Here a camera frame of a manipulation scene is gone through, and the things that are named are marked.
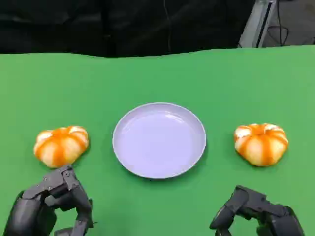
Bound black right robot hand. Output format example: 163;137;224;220
209;185;306;236

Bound black backdrop curtain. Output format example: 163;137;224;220
0;0;258;59

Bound orange white toy bread roll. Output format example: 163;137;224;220
234;123;289;167
33;125;89;169

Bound lilac plate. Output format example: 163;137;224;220
112;102;207;182

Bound black floor cable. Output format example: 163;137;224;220
267;0;291;46

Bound silver metal frame post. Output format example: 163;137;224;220
237;0;279;49

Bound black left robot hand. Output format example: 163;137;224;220
0;165;95;236

